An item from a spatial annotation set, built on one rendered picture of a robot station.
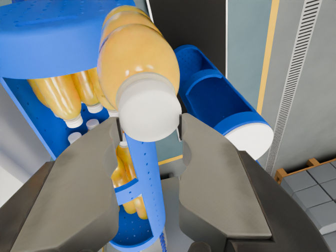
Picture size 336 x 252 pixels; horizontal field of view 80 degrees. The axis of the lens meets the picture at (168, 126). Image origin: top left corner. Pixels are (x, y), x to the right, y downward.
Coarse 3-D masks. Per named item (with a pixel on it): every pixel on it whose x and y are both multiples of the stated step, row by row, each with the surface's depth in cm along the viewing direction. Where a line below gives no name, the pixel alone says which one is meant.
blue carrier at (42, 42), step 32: (32, 0) 42; (64, 0) 40; (96, 0) 38; (128, 0) 37; (0, 32) 26; (32, 32) 26; (64, 32) 27; (96, 32) 29; (0, 64) 29; (32, 64) 29; (64, 64) 29; (96, 64) 32; (32, 96) 49; (32, 128) 47; (64, 128) 61; (128, 192) 55; (160, 192) 75; (128, 224) 92; (160, 224) 84
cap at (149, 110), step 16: (144, 80) 12; (128, 96) 11; (144, 96) 11; (160, 96) 11; (128, 112) 12; (144, 112) 12; (160, 112) 12; (176, 112) 12; (128, 128) 12; (144, 128) 13; (160, 128) 13
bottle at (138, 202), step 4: (140, 196) 78; (136, 200) 79; (140, 200) 79; (136, 204) 80; (140, 204) 79; (136, 208) 83; (140, 208) 81; (144, 208) 82; (140, 212) 84; (144, 212) 84; (140, 216) 87; (144, 216) 86
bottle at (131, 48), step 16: (112, 16) 21; (128, 16) 19; (144, 16) 21; (112, 32) 16; (128, 32) 15; (144, 32) 15; (112, 48) 14; (128, 48) 14; (144, 48) 14; (160, 48) 14; (112, 64) 14; (128, 64) 13; (144, 64) 13; (160, 64) 14; (176, 64) 15; (112, 80) 14; (128, 80) 13; (160, 80) 13; (176, 80) 15; (112, 96) 14
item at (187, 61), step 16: (176, 48) 142; (192, 48) 139; (192, 64) 153; (208, 64) 141; (192, 80) 111; (208, 80) 144; (224, 80) 120; (192, 96) 142; (208, 96) 138; (224, 96) 125; (240, 96) 96; (192, 112) 104; (208, 112) 128; (224, 112) 122; (240, 112) 83; (256, 112) 87; (224, 128) 81
